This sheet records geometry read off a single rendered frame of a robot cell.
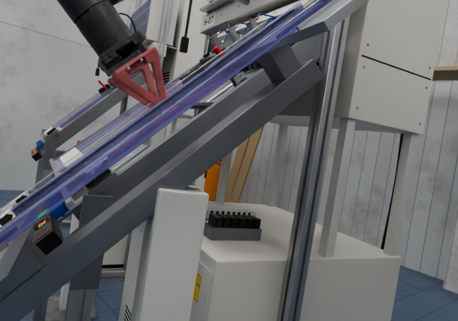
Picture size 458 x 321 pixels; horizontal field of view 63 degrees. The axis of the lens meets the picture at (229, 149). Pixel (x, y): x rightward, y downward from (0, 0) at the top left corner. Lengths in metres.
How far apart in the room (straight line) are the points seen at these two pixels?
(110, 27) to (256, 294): 0.69
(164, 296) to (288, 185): 4.13
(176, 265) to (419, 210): 3.44
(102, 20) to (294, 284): 0.72
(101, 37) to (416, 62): 0.94
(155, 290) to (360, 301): 0.85
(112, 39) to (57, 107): 4.07
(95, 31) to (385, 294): 1.09
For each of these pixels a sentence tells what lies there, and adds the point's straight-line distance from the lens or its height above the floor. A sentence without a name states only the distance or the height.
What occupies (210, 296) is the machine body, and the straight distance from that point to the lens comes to 0.90.
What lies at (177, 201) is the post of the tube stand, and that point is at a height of 0.82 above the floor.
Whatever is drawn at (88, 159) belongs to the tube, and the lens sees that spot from 0.44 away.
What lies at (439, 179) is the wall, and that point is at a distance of 3.74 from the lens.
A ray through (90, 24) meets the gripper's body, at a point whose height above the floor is 1.01.
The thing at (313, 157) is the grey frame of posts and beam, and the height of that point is 0.88.
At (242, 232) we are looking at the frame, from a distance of 1.07.
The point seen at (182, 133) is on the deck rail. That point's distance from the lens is 0.77.
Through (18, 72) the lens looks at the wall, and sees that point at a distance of 4.50.
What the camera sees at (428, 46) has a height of 1.26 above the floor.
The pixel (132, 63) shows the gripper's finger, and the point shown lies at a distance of 0.50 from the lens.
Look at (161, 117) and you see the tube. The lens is 0.33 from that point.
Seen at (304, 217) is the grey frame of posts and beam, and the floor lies 0.74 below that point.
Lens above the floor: 0.89
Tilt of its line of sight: 2 degrees down
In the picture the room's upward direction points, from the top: 9 degrees clockwise
